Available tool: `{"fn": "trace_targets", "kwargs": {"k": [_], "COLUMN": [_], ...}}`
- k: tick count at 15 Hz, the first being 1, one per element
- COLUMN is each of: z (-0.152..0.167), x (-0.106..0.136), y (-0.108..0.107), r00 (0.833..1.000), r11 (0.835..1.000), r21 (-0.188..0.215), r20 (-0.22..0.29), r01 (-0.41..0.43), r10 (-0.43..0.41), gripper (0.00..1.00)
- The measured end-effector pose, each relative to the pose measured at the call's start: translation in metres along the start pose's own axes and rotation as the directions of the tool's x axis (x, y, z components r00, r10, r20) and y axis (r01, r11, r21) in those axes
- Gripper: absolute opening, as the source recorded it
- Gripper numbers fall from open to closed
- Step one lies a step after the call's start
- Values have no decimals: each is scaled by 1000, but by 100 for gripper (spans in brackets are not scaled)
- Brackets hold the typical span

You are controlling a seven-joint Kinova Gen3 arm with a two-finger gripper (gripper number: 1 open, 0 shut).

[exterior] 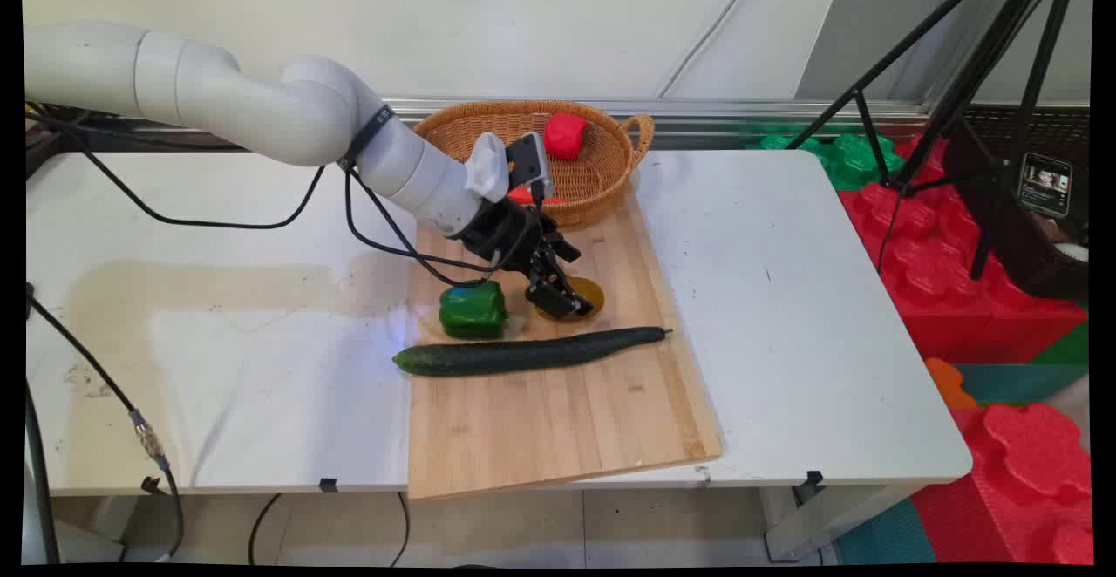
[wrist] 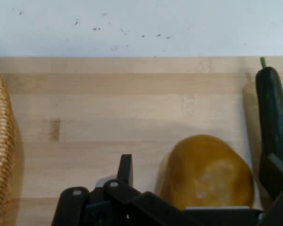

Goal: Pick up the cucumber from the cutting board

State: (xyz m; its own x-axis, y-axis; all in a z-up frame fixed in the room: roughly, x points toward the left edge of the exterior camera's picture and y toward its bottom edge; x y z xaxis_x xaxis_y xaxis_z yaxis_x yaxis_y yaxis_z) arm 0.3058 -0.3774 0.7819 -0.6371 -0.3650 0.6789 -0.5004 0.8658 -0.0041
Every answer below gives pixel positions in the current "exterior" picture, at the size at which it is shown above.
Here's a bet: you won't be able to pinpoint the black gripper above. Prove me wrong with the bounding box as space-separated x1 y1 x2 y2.
453 200 595 319

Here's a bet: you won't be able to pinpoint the dark green toy cucumber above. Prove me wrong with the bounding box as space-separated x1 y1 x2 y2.
391 325 675 378

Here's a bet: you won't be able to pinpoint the brown toy potato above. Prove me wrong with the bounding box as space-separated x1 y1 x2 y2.
535 276 606 323

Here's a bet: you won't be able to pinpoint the green toy bell pepper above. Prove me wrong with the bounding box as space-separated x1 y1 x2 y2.
438 280 509 341

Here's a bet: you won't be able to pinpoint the orange toy carrot green leaves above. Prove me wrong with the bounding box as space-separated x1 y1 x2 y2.
508 186 568 208

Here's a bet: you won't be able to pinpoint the bamboo cutting board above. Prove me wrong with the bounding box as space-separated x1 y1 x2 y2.
406 187 724 503

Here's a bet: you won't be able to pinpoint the red toy bell pepper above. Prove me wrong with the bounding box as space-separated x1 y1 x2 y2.
544 112 590 161

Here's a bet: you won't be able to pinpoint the green foam block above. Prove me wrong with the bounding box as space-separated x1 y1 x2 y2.
745 130 907 193

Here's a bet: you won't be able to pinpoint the white table leg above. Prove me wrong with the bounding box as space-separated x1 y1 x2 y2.
757 483 918 563

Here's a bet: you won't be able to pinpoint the large red foam block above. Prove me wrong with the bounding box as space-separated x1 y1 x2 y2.
835 135 1091 366

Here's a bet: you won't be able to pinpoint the orange foam piece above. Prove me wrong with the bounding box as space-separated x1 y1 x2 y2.
925 356 980 411

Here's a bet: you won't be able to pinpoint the black tripod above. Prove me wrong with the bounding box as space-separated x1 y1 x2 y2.
785 0 1084 283

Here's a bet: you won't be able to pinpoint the black smartphone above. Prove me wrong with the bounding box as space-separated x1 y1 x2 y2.
1017 151 1074 218

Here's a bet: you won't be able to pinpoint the red foam block flower studs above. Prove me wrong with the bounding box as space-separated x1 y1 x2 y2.
910 401 1094 566

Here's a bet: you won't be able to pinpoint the tan wicker basket with handles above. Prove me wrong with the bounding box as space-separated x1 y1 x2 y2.
413 99 656 231

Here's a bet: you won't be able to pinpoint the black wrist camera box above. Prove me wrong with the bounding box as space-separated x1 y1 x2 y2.
506 132 555 205

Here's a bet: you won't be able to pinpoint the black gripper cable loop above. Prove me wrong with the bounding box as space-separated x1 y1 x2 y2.
343 105 527 289

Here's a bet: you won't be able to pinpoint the aluminium wall rail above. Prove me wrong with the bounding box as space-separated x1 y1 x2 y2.
382 95 931 152

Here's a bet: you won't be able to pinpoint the black cable under table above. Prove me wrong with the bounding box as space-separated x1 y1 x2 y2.
248 492 412 568

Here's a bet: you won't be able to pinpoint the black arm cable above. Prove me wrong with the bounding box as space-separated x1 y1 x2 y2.
26 103 327 231

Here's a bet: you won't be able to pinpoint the black cable metal connector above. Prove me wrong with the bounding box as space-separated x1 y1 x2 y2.
24 283 185 562

